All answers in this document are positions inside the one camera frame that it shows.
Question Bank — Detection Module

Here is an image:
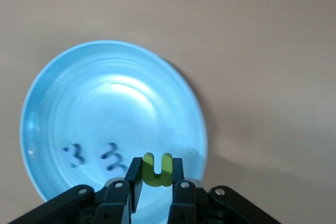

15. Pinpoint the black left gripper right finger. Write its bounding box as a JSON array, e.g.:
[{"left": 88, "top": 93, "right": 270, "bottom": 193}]
[{"left": 167, "top": 157, "right": 283, "bottom": 224}]

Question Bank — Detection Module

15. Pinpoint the brown table mat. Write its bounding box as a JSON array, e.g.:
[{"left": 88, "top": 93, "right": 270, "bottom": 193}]
[{"left": 0, "top": 0, "right": 336, "bottom": 224}]

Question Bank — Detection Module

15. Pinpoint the blue plate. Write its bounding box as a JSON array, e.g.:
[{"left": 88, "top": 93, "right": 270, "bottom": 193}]
[{"left": 19, "top": 40, "right": 208, "bottom": 224}]

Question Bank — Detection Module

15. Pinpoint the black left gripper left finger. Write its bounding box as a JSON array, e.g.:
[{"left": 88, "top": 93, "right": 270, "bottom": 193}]
[{"left": 9, "top": 157, "right": 144, "bottom": 224}]

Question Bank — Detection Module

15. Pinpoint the blue lowercase letter m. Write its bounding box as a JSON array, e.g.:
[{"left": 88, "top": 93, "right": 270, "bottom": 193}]
[{"left": 101, "top": 142, "right": 129, "bottom": 180}]

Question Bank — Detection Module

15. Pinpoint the blue lowercase letter x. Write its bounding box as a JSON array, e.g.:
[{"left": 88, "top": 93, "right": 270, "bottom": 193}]
[{"left": 60, "top": 144, "right": 85, "bottom": 168}]

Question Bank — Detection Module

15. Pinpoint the green lowercase letter u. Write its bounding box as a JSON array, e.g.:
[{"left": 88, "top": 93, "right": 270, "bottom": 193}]
[{"left": 141, "top": 152, "right": 174, "bottom": 187}]

